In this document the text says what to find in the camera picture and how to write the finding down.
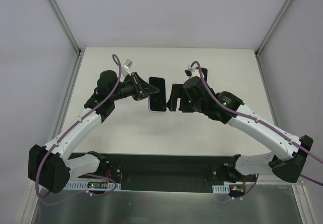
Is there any black smartphone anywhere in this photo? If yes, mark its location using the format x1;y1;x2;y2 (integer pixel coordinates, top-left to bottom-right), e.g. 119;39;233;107
148;77;166;111

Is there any lilac phone case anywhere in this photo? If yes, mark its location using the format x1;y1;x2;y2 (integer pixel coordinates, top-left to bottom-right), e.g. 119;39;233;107
149;110;167;114

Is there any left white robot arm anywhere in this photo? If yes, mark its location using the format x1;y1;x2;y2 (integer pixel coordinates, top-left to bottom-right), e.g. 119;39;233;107
28;70;159;193

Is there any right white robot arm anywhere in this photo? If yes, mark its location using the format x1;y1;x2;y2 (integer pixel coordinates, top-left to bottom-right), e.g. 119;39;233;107
166;76;313;183

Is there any black phone on table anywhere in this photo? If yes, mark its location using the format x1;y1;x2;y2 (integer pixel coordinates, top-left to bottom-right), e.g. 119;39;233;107
196;68;208;82

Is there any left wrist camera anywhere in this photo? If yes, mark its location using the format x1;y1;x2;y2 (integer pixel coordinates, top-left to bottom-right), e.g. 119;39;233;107
123;59;133;70

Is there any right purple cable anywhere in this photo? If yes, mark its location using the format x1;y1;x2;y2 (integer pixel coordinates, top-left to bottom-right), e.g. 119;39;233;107
190;61;323;187

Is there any purple cable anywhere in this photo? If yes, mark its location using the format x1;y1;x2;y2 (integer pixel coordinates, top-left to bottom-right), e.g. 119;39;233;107
35;54;124;206
190;61;323;187

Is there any left aluminium frame post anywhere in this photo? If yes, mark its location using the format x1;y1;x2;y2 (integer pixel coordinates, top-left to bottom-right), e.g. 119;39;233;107
37;0;85;57

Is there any aluminium frame post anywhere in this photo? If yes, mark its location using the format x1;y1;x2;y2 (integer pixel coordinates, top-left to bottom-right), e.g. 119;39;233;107
37;0;85;57
255;0;294;59

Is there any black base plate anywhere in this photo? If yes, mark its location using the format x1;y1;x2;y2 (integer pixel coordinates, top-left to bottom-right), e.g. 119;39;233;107
91;151;255;193

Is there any right white cable duct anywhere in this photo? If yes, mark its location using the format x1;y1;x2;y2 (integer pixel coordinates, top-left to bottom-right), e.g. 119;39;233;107
212;184;230;194

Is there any white cable duct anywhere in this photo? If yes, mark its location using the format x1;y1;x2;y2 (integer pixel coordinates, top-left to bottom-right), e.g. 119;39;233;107
63;180;121;191
212;184;230;194

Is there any left white cable duct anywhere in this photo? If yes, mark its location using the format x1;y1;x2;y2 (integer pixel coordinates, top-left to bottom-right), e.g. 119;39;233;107
63;180;121;191

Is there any aluminium front rail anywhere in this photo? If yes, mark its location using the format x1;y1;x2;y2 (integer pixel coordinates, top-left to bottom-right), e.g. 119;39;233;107
256;175;305;186

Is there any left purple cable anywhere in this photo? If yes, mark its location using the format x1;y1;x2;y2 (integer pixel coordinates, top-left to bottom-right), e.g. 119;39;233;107
35;54;124;206

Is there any right aluminium frame post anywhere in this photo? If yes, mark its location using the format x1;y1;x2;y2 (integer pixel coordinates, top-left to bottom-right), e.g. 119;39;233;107
255;0;294;59

